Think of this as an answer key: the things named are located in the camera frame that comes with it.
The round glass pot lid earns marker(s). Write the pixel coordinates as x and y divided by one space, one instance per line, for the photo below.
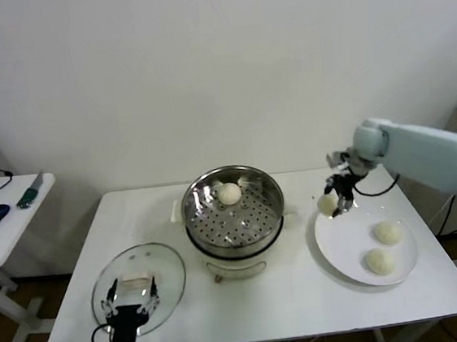
168 275

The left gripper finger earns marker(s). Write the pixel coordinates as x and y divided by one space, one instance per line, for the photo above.
109 304
153 299

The white electric cooking pot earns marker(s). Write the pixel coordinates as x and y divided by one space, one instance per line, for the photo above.
238 267

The round white plate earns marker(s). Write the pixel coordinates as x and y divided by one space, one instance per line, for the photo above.
344 257

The perforated steel steamer basket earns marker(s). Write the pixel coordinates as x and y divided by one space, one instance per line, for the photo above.
234 223

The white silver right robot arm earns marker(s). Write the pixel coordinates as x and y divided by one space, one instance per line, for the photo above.
435 153

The white side table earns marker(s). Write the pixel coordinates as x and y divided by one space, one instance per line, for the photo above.
15 242

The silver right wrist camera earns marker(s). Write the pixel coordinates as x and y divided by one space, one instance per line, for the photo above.
335 158

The white steamed baozi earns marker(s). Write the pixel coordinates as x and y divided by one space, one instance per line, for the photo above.
380 261
229 194
388 232
326 205

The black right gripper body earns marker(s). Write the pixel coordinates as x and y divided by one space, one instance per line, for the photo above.
345 186

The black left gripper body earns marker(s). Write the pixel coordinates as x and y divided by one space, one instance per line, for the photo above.
124 325

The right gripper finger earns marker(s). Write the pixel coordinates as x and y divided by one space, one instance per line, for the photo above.
346 205
329 186

